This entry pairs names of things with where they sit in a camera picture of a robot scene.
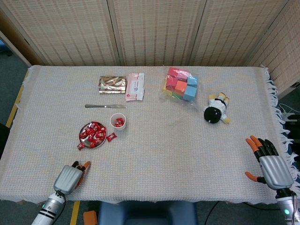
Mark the beige woven tablecloth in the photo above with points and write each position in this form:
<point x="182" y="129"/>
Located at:
<point x="150" y="152"/>

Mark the clear plastic bag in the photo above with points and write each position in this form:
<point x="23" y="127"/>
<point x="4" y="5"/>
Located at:
<point x="164" y="95"/>

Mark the light blue foam cube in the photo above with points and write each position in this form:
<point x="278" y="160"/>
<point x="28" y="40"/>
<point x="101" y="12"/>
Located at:
<point x="189" y="93"/>
<point x="192" y="81"/>

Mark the orange floor block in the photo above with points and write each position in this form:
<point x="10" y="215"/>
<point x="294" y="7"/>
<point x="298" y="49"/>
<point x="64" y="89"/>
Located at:
<point x="90" y="218"/>

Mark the beige folding screen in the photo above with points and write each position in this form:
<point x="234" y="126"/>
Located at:
<point x="150" y="32"/>

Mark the red foam cube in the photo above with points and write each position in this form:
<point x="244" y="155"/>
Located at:
<point x="172" y="82"/>
<point x="174" y="71"/>

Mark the silver table knife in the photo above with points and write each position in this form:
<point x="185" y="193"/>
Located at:
<point x="98" y="106"/>

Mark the red candy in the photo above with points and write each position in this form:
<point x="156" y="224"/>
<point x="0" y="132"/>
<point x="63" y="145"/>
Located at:
<point x="119" y="125"/>
<point x="111" y="137"/>
<point x="80" y="146"/>
<point x="120" y="121"/>

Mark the black haired plush doll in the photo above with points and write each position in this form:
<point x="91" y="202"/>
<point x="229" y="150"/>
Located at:
<point x="213" y="114"/>

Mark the gold foil snack packet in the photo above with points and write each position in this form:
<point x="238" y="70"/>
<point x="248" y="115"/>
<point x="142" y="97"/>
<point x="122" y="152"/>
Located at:
<point x="112" y="84"/>

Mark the white paper cup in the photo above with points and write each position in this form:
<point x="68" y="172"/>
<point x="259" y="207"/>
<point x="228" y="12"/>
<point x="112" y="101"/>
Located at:
<point x="118" y="129"/>

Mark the green foam cube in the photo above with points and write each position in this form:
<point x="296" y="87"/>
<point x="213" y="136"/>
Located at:
<point x="177" y="95"/>

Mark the pink foam cube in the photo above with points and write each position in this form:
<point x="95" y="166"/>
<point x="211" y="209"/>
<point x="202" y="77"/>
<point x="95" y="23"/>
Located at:
<point x="184" y="76"/>

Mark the yellow foam cube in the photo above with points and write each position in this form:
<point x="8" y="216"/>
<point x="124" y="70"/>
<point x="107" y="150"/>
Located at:
<point x="164" y="88"/>

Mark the orange foam cube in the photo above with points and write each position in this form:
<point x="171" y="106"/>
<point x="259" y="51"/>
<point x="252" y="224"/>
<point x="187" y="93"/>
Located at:
<point x="180" y="87"/>

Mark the blue padded seat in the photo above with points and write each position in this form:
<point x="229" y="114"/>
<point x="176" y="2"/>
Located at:
<point x="147" y="213"/>

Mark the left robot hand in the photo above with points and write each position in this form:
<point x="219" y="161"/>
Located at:
<point x="66" y="179"/>

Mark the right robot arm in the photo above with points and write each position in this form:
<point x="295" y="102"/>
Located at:
<point x="284" y="204"/>

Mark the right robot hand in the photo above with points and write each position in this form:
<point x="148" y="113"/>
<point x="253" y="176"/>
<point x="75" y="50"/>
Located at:
<point x="276" y="172"/>

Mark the pink wet wipes pack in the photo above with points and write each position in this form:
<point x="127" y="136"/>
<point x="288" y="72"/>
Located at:
<point x="134" y="86"/>

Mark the metal dish of red candies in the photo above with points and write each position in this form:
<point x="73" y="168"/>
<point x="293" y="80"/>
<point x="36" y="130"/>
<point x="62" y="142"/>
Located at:
<point x="84" y="140"/>

